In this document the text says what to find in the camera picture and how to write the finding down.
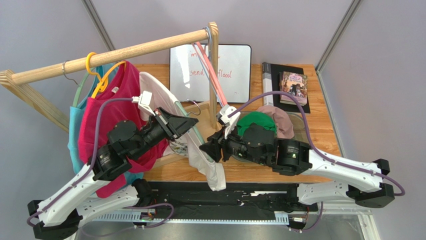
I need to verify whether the white board with red writing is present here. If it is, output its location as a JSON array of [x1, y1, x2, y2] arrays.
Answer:
[[169, 44, 252, 103]]

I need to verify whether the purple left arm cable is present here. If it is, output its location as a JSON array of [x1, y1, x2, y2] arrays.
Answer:
[[25, 97, 135, 229]]

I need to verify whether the clear blue plastic tub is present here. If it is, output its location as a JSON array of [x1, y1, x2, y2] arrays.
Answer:
[[232, 111, 309, 163]]

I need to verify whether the magenta t shirt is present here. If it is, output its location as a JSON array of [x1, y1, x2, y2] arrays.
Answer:
[[77, 61, 167, 198]]

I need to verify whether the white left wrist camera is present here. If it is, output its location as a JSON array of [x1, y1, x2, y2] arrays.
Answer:
[[131, 90, 155, 121]]

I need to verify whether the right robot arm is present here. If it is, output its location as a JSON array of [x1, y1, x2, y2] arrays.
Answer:
[[199, 123, 396, 209]]

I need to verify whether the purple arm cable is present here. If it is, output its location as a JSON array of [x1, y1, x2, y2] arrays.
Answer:
[[25, 97, 135, 229], [226, 90, 407, 197]]

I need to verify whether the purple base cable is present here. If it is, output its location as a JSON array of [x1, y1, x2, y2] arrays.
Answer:
[[79, 202, 176, 238]]

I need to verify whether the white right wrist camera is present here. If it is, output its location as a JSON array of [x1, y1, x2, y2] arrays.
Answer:
[[216, 104, 240, 140]]

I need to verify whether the illustrated paperback book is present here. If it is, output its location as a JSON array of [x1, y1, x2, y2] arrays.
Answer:
[[279, 71, 308, 106]]

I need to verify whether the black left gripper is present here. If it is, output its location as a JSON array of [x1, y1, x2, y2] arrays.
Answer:
[[130, 106, 199, 160]]

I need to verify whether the sage green hanger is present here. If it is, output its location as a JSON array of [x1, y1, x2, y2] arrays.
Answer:
[[62, 60, 89, 108]]

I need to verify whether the yellow plastic hanger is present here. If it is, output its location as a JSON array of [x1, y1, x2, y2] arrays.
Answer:
[[85, 52, 127, 99]]

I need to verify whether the pale green hanger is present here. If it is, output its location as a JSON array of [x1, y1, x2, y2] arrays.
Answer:
[[174, 101, 216, 163]]

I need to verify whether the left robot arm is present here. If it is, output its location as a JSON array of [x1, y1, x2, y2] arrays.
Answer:
[[27, 107, 198, 240]]

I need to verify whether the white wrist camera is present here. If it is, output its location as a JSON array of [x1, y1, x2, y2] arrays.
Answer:
[[131, 90, 155, 121], [216, 104, 240, 140]]

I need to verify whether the light blue wire hanger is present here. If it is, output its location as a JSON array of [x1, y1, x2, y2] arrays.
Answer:
[[195, 26, 222, 107]]

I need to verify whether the dusty pink t shirt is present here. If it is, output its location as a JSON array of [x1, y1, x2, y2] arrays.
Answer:
[[256, 105, 295, 139]]

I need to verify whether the pink hanger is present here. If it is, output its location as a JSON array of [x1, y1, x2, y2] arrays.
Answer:
[[192, 42, 228, 107]]

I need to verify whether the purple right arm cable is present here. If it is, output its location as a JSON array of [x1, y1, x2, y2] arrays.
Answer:
[[226, 90, 407, 197]]

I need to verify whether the light blue t shirt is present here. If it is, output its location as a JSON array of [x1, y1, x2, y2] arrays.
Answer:
[[67, 63, 144, 185]]

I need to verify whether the wooden clothes rack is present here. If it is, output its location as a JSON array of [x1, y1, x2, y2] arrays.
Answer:
[[0, 22, 219, 132]]

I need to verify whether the green t shirt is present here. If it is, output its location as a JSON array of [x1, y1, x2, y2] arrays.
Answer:
[[236, 111, 277, 136]]

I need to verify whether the black binder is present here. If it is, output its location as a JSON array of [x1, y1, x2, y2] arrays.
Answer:
[[262, 62, 311, 114]]

